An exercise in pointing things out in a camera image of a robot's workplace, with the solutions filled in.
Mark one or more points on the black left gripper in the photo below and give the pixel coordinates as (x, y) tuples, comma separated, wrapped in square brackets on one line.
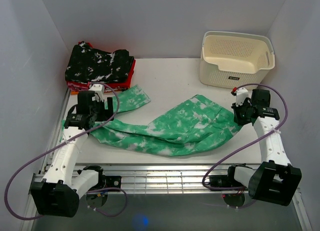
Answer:
[(106, 113)]

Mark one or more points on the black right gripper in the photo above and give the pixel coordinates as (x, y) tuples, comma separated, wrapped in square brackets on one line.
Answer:
[(237, 119)]

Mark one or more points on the green tie-dye trousers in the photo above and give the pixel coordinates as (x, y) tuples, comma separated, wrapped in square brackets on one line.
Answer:
[(194, 126)]

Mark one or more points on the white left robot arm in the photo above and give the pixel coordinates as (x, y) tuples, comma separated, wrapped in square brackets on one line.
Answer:
[(58, 194)]

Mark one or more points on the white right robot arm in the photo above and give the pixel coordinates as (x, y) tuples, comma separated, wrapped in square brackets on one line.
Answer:
[(275, 180)]

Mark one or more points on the red folded trousers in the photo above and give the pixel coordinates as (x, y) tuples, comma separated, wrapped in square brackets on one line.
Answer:
[(126, 78)]

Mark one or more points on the orange folded trousers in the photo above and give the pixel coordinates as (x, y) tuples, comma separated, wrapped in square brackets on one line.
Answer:
[(75, 91)]

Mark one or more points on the pink patterned folded trousers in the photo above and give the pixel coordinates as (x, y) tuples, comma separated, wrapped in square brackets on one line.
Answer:
[(71, 84)]

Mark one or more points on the black white patterned folded trousers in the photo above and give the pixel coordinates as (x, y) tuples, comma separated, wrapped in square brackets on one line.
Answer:
[(97, 63)]

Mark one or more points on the cream perforated plastic basket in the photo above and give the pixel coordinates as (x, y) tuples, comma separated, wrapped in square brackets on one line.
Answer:
[(231, 59)]

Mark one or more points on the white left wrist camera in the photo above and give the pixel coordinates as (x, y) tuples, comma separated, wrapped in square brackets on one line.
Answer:
[(98, 90)]

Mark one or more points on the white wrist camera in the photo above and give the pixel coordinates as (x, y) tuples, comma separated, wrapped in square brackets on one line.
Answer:
[(240, 95), (98, 90)]

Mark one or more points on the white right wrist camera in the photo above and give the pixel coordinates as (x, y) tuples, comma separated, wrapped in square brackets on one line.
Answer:
[(240, 95)]

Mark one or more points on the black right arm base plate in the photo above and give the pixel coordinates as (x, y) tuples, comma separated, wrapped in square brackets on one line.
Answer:
[(223, 182)]

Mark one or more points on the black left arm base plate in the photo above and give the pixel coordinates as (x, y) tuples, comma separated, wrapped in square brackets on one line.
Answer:
[(113, 181)]

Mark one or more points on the aluminium rail frame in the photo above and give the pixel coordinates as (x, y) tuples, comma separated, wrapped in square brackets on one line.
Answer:
[(166, 194)]

